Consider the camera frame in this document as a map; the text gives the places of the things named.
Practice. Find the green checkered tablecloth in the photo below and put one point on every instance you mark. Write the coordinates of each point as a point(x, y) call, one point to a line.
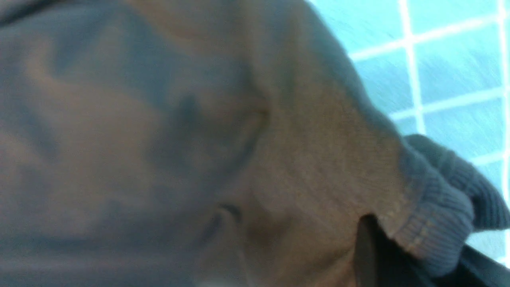
point(436, 67)

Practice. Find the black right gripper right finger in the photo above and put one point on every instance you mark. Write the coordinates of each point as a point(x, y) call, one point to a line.
point(395, 268)

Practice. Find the dark gray long-sleeve shirt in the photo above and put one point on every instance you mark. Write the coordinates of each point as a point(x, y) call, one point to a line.
point(208, 143)

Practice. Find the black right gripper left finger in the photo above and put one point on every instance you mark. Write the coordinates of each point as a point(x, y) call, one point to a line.
point(367, 249)

